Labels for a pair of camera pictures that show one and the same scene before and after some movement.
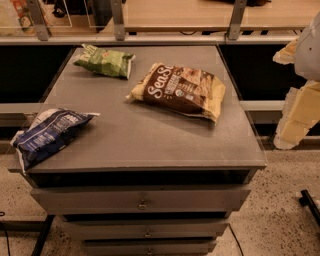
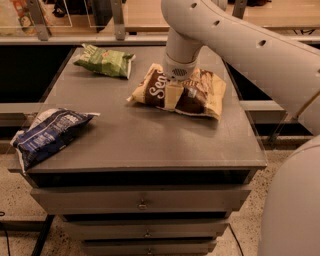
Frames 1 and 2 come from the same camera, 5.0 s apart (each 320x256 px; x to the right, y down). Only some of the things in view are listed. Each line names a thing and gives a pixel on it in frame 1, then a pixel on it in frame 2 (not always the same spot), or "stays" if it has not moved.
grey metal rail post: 236,19 stays
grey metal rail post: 118,18 stays
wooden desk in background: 195,16 stays
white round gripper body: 309,55 → 179,71
